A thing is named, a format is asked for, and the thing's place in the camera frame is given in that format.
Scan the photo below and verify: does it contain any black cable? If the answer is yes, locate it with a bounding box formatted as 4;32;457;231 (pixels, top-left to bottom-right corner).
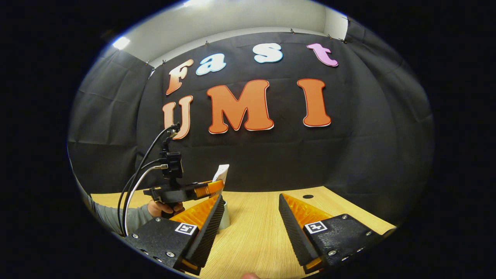
121;158;163;234
117;123;181;229

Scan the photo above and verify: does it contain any black backdrop cloth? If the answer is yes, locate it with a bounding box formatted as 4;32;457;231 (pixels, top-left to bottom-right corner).
68;27;434;237

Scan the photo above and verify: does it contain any wooden desktop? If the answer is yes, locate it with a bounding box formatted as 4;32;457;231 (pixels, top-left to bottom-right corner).
90;186;398;279

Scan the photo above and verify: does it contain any light blue cup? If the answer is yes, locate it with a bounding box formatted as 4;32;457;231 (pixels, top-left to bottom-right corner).
218;198;231;230

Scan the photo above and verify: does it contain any white toothpaste tube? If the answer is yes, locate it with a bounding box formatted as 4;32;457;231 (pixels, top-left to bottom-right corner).
212;164;230;184

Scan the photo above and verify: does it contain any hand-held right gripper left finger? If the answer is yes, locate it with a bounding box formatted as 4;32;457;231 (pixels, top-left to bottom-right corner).
123;194;226;276

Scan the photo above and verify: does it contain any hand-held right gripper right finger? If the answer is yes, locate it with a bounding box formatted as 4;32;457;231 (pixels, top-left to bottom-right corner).
278;193;398;275

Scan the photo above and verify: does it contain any white cable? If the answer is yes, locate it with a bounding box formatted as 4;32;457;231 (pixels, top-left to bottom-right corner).
124;165;169;237

